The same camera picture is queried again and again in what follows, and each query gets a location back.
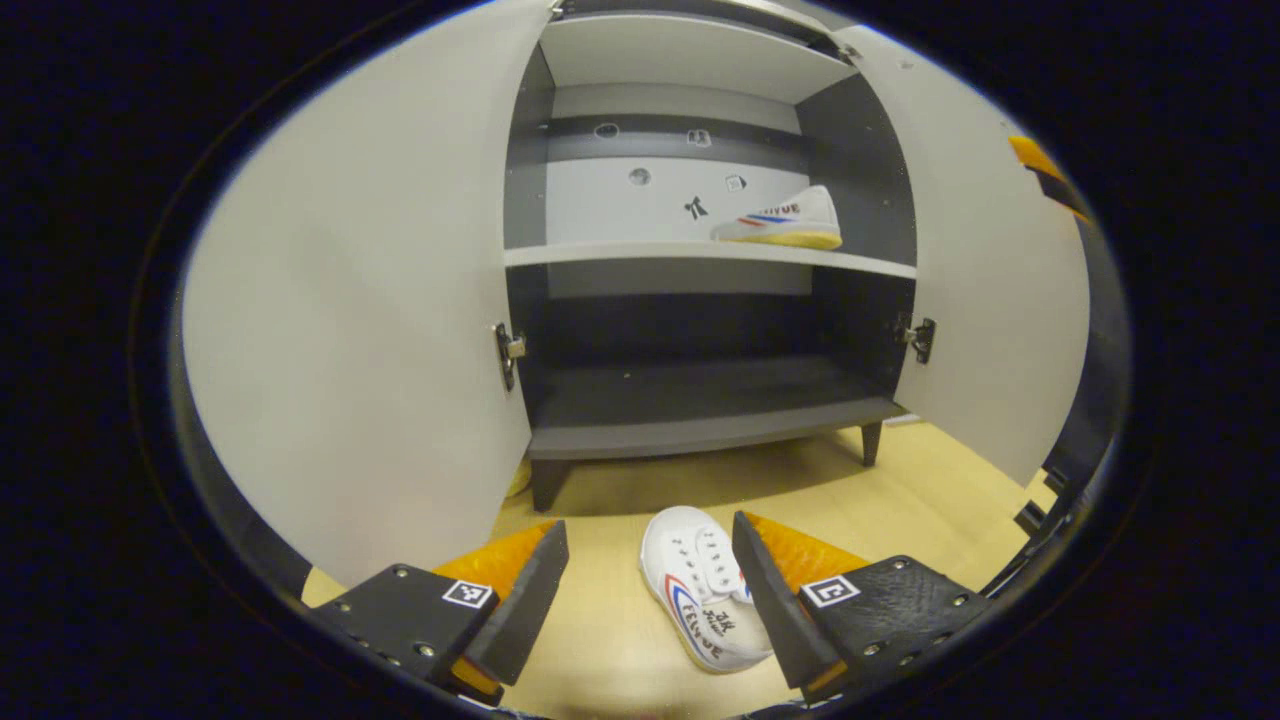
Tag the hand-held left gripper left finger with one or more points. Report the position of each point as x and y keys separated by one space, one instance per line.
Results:
x=525 y=610

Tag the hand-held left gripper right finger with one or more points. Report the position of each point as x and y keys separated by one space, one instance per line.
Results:
x=775 y=620

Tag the white striped canvas shoe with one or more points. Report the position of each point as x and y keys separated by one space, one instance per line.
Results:
x=800 y=215
x=680 y=560

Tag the grey shoe cabinet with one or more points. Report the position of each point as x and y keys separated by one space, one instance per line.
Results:
x=700 y=400

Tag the metal door hinge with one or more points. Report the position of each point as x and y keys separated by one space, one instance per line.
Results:
x=505 y=360
x=922 y=340

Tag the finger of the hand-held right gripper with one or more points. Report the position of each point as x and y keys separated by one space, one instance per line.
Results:
x=1035 y=155

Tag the grey shoe cabinet door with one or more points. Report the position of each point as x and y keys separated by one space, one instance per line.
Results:
x=1000 y=300
x=350 y=300

